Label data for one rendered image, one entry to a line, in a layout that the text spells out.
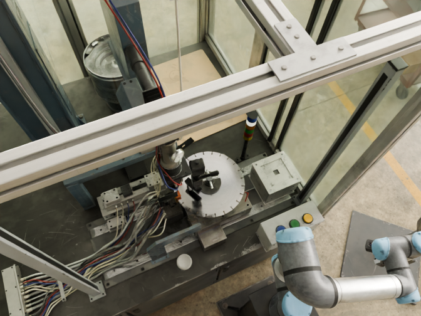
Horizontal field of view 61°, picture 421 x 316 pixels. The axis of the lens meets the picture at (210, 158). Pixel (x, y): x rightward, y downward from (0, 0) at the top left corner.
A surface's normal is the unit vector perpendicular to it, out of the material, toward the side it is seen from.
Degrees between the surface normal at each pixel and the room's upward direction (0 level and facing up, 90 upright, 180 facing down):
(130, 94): 0
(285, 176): 0
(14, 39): 90
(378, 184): 0
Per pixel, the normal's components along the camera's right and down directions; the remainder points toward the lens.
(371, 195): 0.03, -0.47
